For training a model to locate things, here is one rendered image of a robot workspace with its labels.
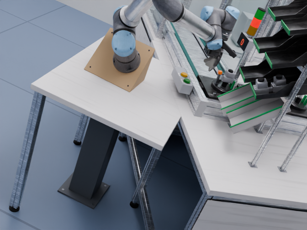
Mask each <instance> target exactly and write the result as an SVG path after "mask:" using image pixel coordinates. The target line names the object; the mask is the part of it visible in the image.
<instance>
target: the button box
mask: <svg viewBox="0 0 307 230"><path fill-rule="evenodd" d="M182 72H184V73H187V71H186V69H185V68H181V67H177V66H174V69H173V71H172V74H171V75H172V77H173V80H174V82H175V85H176V87H177V89H178V92H179V93H183V94H188V95H190V94H191V91H192V89H193V87H194V86H193V84H192V82H190V83H189V84H188V83H186V82H184V79H185V78H187V79H189V80H190V78H189V75H188V76H187V77H183V76H181V73H182ZM187 74H188V73H187Z"/></svg>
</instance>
